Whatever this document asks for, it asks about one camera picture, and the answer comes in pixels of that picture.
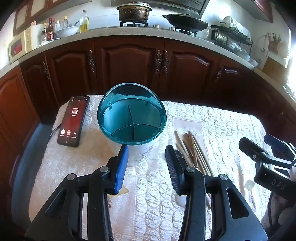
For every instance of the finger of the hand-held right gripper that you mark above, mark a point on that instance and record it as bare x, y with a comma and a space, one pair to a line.
252, 149
279, 146

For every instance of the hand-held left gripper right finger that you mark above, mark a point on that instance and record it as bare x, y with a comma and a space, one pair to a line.
170, 163

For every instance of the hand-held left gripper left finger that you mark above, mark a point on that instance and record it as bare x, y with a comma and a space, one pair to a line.
122, 166

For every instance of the metal spoon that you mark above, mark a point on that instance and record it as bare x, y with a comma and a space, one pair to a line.
178, 153

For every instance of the pile of chopsticks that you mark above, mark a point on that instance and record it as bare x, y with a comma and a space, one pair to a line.
194, 150

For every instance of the white utensil holder teal rim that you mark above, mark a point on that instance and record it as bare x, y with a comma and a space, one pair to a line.
120, 122

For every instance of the small white plastic spoon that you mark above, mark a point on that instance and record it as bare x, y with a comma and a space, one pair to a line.
249, 185

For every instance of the pale paper sheet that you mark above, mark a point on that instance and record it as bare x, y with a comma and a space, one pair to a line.
185, 122

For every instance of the white quilted tablecloth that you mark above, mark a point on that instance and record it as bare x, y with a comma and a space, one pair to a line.
76, 166

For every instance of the black smartphone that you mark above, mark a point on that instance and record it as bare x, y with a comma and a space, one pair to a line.
72, 120

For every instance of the dark wooden cabinet door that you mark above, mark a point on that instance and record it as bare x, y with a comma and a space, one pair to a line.
16, 109
235, 81
34, 83
69, 67
192, 67

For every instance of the wooden cutting board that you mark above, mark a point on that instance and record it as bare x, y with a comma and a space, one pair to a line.
275, 67

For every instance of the grey stone kitchen countertop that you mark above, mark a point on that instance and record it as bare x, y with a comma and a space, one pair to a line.
138, 32

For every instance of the gas stove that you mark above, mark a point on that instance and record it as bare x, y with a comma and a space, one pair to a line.
161, 26

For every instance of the black wok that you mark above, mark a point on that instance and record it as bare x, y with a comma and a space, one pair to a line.
185, 22

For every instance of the large white bowl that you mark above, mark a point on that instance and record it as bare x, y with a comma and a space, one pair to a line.
68, 31

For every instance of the yellow cooking oil bottle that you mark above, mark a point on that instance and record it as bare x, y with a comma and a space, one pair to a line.
84, 24

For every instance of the small dark glass jar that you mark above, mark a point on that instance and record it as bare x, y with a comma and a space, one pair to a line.
44, 36

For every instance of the dark sauce bottle red label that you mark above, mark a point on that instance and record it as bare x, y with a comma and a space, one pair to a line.
50, 31

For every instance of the burnt metal cooking pot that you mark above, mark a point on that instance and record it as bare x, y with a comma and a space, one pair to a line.
134, 12

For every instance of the clear bottle yellow cap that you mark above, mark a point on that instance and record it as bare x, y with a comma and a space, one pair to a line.
65, 22

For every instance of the range hood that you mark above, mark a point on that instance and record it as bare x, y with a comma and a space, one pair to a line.
161, 5

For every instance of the cream microwave oven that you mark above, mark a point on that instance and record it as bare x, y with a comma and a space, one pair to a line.
19, 46

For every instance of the wall utensil basket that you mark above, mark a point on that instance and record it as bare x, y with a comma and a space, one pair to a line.
274, 44

